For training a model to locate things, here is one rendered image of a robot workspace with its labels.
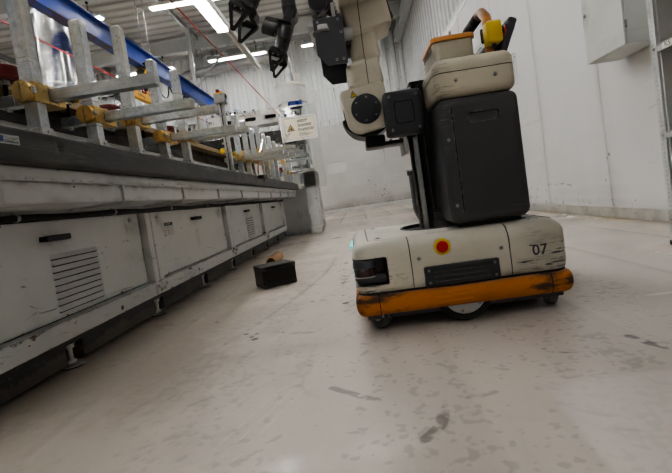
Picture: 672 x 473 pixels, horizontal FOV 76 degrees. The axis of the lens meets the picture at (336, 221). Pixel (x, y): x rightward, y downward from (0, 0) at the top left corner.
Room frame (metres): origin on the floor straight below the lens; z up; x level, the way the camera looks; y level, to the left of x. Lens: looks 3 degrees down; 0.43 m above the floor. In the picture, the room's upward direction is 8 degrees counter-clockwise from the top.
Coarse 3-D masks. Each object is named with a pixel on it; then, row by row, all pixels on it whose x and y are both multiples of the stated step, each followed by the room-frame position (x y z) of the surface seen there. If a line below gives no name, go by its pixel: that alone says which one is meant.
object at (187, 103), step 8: (152, 104) 1.40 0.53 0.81; (160, 104) 1.40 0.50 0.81; (168, 104) 1.40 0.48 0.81; (176, 104) 1.40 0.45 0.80; (184, 104) 1.40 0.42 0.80; (192, 104) 1.40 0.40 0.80; (104, 112) 1.41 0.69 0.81; (112, 112) 1.41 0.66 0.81; (120, 112) 1.41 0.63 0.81; (128, 112) 1.41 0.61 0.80; (136, 112) 1.41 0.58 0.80; (144, 112) 1.40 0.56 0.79; (152, 112) 1.40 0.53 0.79; (160, 112) 1.41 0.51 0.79; (168, 112) 1.42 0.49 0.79; (64, 120) 1.42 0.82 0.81; (72, 120) 1.42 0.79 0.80; (80, 120) 1.42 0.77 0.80; (112, 120) 1.42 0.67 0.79; (120, 120) 1.44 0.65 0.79; (72, 128) 1.43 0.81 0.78
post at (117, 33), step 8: (112, 32) 1.62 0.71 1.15; (120, 32) 1.63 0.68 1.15; (112, 40) 1.62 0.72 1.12; (120, 40) 1.62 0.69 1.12; (120, 48) 1.62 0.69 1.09; (120, 56) 1.62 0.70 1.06; (120, 64) 1.62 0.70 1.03; (128, 64) 1.65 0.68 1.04; (120, 72) 1.62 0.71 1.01; (128, 72) 1.64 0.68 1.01; (128, 96) 1.62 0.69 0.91; (128, 104) 1.62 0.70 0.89; (128, 128) 1.62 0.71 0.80; (136, 128) 1.63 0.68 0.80; (128, 136) 1.62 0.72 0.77; (136, 136) 1.62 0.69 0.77; (136, 144) 1.62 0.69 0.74
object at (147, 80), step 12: (84, 84) 1.16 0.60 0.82; (96, 84) 1.15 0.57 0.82; (108, 84) 1.15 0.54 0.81; (120, 84) 1.15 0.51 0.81; (132, 84) 1.15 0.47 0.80; (144, 84) 1.15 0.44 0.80; (156, 84) 1.16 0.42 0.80; (12, 96) 1.16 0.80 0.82; (60, 96) 1.16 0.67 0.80; (72, 96) 1.16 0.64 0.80; (84, 96) 1.17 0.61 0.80; (96, 96) 1.18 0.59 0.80; (0, 108) 1.17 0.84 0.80; (12, 108) 1.18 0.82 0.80
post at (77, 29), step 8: (72, 24) 1.37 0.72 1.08; (80, 24) 1.38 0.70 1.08; (72, 32) 1.37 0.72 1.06; (80, 32) 1.37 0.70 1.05; (72, 40) 1.37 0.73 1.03; (80, 40) 1.37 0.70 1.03; (72, 48) 1.37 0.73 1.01; (80, 48) 1.37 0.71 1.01; (88, 48) 1.40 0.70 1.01; (80, 56) 1.37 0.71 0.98; (88, 56) 1.39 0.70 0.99; (80, 64) 1.37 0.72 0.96; (88, 64) 1.38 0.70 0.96; (80, 72) 1.37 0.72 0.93; (88, 72) 1.37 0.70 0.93; (80, 80) 1.37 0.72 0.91; (88, 80) 1.37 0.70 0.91; (88, 104) 1.37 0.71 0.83; (96, 104) 1.39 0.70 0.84; (88, 128) 1.37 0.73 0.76; (96, 128) 1.37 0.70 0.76; (88, 136) 1.37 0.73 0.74; (96, 136) 1.37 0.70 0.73; (104, 136) 1.40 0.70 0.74
